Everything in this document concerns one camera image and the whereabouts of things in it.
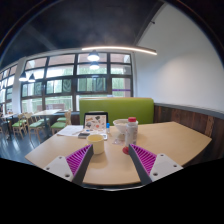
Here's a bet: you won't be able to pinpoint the large black-framed window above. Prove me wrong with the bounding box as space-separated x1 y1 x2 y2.
0 52 134 114

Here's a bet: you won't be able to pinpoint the red-capped clear drink bottle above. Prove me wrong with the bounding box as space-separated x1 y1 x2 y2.
124 116 139 149

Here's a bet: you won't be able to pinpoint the flat round red coaster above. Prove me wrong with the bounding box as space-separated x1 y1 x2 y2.
121 146 132 156

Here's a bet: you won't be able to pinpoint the cream mug with yellow handle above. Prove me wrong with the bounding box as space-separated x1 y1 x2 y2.
86 133 106 155

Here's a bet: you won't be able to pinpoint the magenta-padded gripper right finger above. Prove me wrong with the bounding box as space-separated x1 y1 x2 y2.
128 143 185 186

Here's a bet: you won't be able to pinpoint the white paper sheets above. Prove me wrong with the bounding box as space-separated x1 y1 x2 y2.
56 124 84 138

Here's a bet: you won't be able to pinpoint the white bowl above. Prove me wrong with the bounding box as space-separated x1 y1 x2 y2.
112 118 130 135

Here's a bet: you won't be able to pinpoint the green upholstered booth bench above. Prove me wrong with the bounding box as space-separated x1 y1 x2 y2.
78 96 155 126

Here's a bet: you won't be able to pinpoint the curved linear ceiling light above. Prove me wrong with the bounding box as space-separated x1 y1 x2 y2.
81 45 158 56

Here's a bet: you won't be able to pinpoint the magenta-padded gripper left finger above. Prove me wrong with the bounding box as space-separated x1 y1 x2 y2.
43 143 95 187

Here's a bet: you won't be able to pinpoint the black pendant lamps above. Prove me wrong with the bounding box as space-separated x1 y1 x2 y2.
18 49 101 83

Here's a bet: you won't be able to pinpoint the wooden dining table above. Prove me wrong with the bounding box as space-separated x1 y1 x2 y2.
0 113 18 141
31 108 63 138

